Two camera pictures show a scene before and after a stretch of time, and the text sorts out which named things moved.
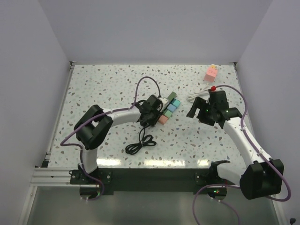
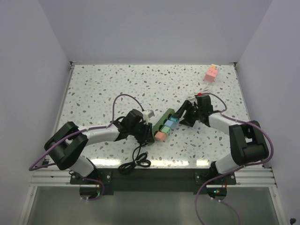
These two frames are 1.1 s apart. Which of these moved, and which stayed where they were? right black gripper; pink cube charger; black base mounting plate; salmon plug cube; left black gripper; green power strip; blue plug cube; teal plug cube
Moved: right black gripper; salmon plug cube; blue plug cube; left black gripper; green power strip; teal plug cube
Stayed: pink cube charger; black base mounting plate
